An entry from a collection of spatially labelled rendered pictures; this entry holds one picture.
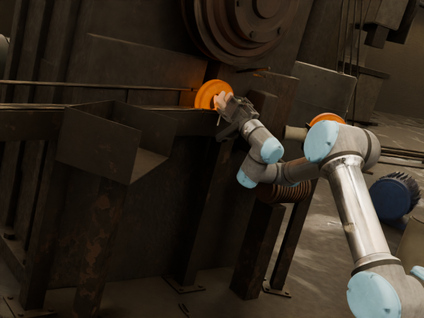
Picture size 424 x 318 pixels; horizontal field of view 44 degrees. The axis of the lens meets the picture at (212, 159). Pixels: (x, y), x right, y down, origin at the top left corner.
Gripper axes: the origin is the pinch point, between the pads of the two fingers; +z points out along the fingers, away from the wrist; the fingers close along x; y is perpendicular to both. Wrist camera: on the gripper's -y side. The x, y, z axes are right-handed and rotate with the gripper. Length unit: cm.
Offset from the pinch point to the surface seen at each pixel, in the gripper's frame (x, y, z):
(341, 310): -66, -60, -58
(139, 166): 47, -4, -34
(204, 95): 6.8, 1.2, -0.7
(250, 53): -5.2, 19.4, 0.7
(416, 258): -59, -15, -69
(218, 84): 1.6, 5.5, 0.7
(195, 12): 20.7, 26.7, 4.8
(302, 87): -222, -52, 142
